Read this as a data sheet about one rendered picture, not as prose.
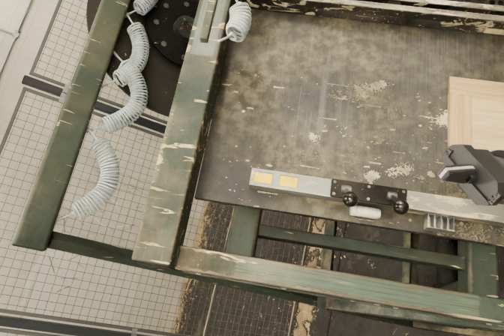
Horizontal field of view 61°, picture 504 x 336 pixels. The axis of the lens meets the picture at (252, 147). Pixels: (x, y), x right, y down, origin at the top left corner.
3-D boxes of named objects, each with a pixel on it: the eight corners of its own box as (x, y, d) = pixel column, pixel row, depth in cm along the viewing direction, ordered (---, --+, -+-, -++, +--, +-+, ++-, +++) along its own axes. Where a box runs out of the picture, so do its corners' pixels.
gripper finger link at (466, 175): (448, 166, 68) (475, 166, 71) (437, 180, 70) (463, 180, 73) (454, 173, 67) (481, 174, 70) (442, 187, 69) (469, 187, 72)
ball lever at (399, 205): (397, 202, 113) (409, 217, 100) (382, 200, 114) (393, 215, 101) (399, 189, 113) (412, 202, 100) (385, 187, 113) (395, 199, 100)
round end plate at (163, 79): (252, 142, 182) (59, 70, 149) (245, 145, 187) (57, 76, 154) (278, -4, 211) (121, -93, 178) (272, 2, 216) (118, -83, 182)
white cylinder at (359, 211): (348, 216, 116) (378, 220, 115) (350, 214, 113) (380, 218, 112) (349, 205, 117) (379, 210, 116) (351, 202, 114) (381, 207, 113)
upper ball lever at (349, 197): (351, 196, 115) (358, 209, 101) (337, 193, 115) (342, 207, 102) (353, 182, 114) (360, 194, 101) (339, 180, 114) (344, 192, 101)
